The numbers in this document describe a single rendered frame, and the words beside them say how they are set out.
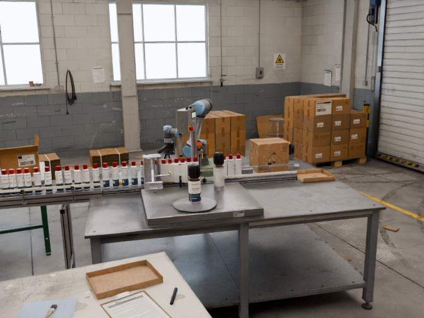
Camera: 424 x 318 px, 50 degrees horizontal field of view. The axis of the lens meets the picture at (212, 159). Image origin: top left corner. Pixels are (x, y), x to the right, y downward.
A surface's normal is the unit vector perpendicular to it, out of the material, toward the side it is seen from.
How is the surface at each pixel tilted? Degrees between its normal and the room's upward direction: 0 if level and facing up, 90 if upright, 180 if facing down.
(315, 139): 90
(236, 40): 90
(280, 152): 90
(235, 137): 90
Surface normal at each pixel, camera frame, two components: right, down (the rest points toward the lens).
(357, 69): -0.93, 0.11
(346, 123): 0.44, 0.22
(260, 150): 0.24, 0.22
